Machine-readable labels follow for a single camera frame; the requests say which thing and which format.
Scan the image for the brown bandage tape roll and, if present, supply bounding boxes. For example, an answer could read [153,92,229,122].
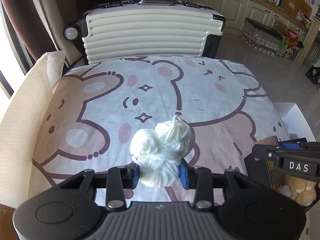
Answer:
[257,135,279,146]

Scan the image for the beige fluffy plush toy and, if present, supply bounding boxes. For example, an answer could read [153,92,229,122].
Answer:
[277,175,319,207]

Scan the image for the white yarn ball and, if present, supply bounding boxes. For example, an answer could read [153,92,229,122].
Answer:
[130,115,191,188]

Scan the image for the white open box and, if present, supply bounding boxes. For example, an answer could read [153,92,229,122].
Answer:
[273,102,316,141]

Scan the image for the bear print bed sheet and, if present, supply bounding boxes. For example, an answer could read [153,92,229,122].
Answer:
[29,56,289,197]

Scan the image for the red snack box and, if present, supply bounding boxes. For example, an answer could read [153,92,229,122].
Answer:
[278,28,304,60]

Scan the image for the pack of water bottles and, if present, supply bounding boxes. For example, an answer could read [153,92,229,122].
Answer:
[242,18,283,55]

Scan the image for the beige cardboard headboard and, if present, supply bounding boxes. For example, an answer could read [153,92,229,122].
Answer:
[1,53,53,208]

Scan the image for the white paper towel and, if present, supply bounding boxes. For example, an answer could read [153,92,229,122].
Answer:
[44,51,66,94]

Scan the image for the cream kitchen cabinets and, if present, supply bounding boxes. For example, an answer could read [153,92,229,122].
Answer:
[180,0,318,52]

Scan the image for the white ribbed suitcase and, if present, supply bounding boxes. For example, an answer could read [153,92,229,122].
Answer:
[63,0,226,64]

